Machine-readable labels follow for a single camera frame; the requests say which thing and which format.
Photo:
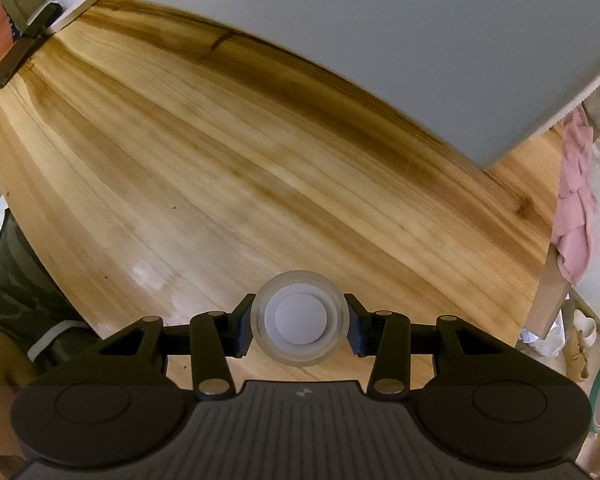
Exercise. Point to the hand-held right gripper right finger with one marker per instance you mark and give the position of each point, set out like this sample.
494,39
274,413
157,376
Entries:
361,332

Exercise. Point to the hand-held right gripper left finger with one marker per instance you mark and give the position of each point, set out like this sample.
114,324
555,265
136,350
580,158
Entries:
240,330

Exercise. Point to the crumpled white plastic bag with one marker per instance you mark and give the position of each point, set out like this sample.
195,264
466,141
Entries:
550,332

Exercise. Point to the white ceramic cup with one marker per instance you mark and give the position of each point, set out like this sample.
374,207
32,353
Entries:
585,327

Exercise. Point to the camouflage shorts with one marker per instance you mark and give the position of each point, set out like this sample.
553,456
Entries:
15,285

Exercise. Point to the pink curtain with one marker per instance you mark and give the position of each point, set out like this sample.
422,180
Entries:
575,200

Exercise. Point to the white wooden nightstand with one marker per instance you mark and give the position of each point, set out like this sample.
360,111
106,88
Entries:
380,35

